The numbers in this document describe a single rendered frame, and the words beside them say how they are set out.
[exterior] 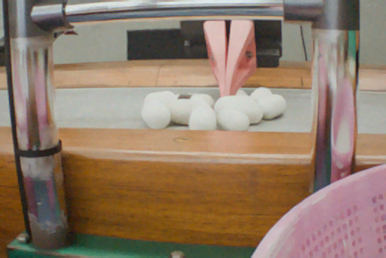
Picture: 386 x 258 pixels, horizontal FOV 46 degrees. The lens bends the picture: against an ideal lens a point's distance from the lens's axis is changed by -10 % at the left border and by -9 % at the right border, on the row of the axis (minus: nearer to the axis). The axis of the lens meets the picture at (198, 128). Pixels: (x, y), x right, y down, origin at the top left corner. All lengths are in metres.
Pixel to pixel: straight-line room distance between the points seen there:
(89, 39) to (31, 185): 2.47
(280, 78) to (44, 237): 0.41
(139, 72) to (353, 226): 0.48
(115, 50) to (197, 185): 2.43
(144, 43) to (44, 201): 2.35
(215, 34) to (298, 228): 0.32
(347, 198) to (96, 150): 0.14
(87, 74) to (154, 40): 1.92
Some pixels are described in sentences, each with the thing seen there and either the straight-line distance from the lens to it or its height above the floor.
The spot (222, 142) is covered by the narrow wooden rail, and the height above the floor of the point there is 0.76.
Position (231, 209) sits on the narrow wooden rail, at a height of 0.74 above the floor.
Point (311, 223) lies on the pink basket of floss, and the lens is 0.17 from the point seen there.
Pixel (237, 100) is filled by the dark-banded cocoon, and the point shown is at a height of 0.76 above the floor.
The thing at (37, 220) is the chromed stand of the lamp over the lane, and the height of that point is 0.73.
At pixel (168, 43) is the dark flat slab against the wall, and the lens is 2.56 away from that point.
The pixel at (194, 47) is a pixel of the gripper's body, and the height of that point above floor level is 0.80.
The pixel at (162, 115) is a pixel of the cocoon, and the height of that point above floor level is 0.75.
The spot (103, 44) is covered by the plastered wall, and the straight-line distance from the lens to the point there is 2.69.
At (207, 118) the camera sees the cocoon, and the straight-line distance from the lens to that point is 0.37.
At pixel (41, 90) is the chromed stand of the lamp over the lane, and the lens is 0.24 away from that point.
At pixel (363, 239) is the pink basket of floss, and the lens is 0.21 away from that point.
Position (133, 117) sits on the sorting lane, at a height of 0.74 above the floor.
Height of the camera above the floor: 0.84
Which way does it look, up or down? 14 degrees down
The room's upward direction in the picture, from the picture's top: 1 degrees counter-clockwise
